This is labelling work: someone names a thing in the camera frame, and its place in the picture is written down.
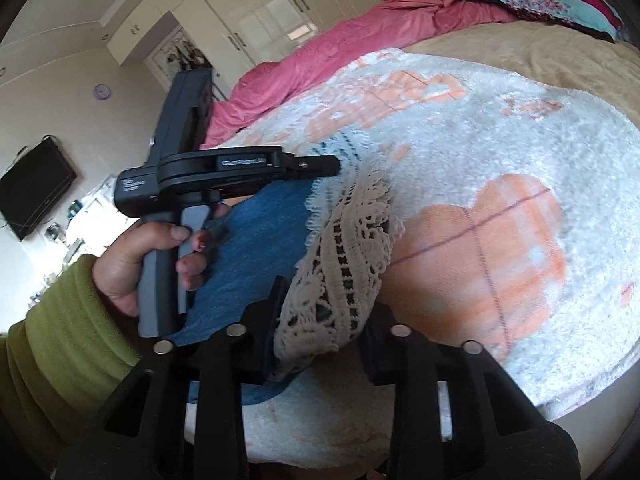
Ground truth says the bed with tan sheet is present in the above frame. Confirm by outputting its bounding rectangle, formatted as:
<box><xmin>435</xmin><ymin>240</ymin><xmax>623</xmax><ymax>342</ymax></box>
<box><xmin>402</xmin><ymin>16</ymin><xmax>640</xmax><ymax>143</ymax></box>

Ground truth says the black television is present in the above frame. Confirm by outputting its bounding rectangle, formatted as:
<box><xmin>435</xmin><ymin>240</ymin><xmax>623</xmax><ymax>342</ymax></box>
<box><xmin>0</xmin><ymin>137</ymin><xmax>79</xmax><ymax>242</ymax></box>

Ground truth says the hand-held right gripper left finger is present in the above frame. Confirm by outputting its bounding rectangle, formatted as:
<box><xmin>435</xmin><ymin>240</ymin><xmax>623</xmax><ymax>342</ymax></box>
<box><xmin>55</xmin><ymin>276</ymin><xmax>292</xmax><ymax>480</ymax></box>

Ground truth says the person's left forearm green sleeve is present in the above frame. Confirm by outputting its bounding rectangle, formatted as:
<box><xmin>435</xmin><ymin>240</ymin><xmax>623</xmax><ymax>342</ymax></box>
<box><xmin>0</xmin><ymin>254</ymin><xmax>143</xmax><ymax>471</ymax></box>

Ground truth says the person's left hand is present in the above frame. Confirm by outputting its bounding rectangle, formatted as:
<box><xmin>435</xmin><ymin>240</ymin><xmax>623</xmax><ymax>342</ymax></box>
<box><xmin>91</xmin><ymin>203</ymin><xmax>231</xmax><ymax>317</ymax></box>

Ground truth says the blue denim pants lace hem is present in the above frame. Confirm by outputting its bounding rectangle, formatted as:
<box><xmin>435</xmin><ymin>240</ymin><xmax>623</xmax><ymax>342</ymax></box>
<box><xmin>162</xmin><ymin>130</ymin><xmax>407</xmax><ymax>407</ymax></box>

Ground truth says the white orange fleece blanket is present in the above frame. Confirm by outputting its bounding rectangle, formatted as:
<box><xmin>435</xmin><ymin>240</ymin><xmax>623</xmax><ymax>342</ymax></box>
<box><xmin>185</xmin><ymin>47</ymin><xmax>640</xmax><ymax>466</ymax></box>

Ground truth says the pink duvet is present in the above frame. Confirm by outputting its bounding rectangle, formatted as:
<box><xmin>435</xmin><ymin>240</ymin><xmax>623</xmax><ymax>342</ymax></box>
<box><xmin>200</xmin><ymin>0</ymin><xmax>521</xmax><ymax>151</ymax></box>

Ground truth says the white wardrobe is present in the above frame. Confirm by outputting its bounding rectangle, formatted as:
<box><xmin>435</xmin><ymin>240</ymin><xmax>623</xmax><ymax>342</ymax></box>
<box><xmin>102</xmin><ymin>0</ymin><xmax>421</xmax><ymax>93</ymax></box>

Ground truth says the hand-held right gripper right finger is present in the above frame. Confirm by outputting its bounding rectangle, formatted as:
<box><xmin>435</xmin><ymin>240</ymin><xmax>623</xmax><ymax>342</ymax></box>
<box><xmin>357</xmin><ymin>302</ymin><xmax>583</xmax><ymax>480</ymax></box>

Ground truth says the teal floral pillow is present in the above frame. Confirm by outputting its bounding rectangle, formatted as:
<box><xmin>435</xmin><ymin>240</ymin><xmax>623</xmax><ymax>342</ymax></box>
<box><xmin>461</xmin><ymin>0</ymin><xmax>625</xmax><ymax>43</ymax></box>

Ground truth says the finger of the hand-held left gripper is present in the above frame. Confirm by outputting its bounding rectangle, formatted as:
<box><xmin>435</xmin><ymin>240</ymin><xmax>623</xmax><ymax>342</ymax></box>
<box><xmin>280</xmin><ymin>156</ymin><xmax>342</xmax><ymax>179</ymax></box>

